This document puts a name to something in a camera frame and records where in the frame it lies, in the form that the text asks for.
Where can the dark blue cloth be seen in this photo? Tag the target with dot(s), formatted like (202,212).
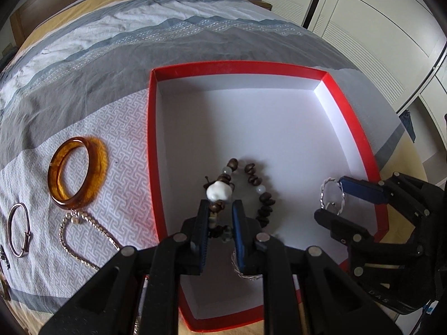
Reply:
(408,125)

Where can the dark ornate hairpin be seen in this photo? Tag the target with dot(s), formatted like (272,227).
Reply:
(4,260)

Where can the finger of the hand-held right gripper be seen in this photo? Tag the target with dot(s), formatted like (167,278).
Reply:
(363,189)
(335,222)

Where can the red cardboard box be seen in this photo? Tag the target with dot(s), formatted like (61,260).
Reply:
(244,118)

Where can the striped bedspread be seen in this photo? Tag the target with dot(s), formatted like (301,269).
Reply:
(174,42)

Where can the silver twisted bangle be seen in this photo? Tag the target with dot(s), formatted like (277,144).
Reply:
(322,195)
(249,277)

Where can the wooden nightstand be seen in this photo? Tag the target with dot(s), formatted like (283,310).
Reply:
(263,4)

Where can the amber bangle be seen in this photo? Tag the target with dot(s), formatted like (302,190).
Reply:
(96,171)

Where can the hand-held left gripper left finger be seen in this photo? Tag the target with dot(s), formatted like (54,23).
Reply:
(203,237)

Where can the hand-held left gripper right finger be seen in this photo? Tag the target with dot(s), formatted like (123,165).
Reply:
(239,237)

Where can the plain silver bangle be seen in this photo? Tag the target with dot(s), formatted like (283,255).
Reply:
(25,250)

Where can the white wardrobe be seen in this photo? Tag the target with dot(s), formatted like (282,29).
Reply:
(366,24)

